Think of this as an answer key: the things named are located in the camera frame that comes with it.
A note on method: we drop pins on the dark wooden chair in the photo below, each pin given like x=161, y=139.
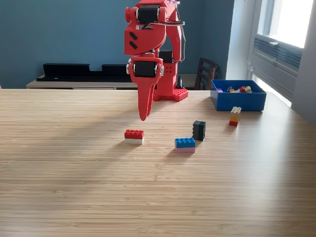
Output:
x=206, y=74

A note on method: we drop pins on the small red white yellow bricks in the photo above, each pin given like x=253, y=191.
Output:
x=243, y=89

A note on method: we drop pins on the grey dark green brick stack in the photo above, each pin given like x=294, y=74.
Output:
x=198, y=130

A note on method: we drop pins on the black table clamp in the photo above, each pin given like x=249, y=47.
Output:
x=180, y=82

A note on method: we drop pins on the grey radiator unit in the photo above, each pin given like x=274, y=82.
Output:
x=276, y=64

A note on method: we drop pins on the white window frame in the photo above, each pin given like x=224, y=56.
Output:
x=266, y=24

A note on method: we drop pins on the pale wooden sideboard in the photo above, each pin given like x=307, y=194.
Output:
x=61, y=85

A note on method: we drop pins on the blue plastic bin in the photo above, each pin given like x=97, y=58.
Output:
x=240, y=101

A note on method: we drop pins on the blue pink brick stack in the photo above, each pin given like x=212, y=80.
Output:
x=185, y=145

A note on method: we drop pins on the red white brick stack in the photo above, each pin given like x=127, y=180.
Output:
x=134, y=137

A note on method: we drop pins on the cream orange red brick stack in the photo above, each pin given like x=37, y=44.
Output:
x=235, y=117

